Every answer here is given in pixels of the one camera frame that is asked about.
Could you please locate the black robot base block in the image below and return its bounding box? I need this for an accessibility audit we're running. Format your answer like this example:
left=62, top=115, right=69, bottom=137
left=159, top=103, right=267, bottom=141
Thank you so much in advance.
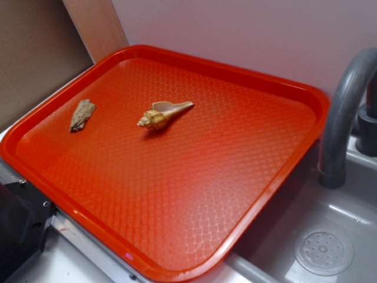
left=1, top=182, right=54, bottom=282

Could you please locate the tan spiral conch shell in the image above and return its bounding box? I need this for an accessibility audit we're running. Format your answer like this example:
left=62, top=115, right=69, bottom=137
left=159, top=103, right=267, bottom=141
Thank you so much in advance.
left=137, top=101, right=194, bottom=130

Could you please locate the red plastic tray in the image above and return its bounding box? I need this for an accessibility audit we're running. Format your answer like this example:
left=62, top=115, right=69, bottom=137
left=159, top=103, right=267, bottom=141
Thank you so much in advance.
left=1, top=45, right=329, bottom=282

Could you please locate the grey curved faucet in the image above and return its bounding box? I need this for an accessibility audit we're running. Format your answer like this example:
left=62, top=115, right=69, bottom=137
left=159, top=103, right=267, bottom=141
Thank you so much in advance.
left=318, top=47, right=376, bottom=189

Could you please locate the light wooden board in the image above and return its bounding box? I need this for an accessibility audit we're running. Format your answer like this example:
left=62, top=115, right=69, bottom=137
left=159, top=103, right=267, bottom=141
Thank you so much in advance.
left=63, top=0, right=128, bottom=64

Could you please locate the grey toy sink basin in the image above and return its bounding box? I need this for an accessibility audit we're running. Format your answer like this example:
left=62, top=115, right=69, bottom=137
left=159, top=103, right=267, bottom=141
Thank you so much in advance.
left=0, top=126, right=377, bottom=283

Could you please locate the round sink drain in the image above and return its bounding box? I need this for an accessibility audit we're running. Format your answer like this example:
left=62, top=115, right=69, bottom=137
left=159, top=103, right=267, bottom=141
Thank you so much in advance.
left=293, top=225, right=354, bottom=277

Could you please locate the brown cardboard panel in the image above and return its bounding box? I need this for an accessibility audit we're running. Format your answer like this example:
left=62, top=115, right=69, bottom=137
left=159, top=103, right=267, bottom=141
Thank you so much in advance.
left=1, top=1, right=92, bottom=130

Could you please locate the black faucet knob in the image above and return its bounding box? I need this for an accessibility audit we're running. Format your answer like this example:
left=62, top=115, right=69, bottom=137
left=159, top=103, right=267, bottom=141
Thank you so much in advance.
left=356, top=73, right=376, bottom=157

